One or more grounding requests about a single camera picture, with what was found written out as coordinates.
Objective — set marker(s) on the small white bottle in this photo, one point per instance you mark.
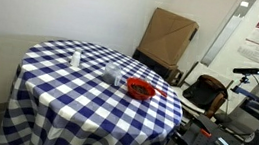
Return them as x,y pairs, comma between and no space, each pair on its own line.
75,59

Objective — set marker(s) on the black camera bar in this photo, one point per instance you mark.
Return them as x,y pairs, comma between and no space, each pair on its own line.
249,70

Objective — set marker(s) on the blue white checkered tablecloth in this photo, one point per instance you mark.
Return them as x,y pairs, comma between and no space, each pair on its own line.
74,109

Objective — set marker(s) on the large brown cardboard box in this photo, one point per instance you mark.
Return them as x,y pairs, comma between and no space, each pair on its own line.
167,37

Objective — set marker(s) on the orange bowl with dark contents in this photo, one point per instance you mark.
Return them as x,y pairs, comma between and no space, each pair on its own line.
132,92

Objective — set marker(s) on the black and brown bag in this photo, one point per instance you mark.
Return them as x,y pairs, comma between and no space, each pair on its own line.
204,92

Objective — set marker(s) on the black camera tripod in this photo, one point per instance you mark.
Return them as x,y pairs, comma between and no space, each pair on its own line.
243,92

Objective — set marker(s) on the silver metal wall strip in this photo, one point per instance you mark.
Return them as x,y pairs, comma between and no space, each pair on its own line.
225,34

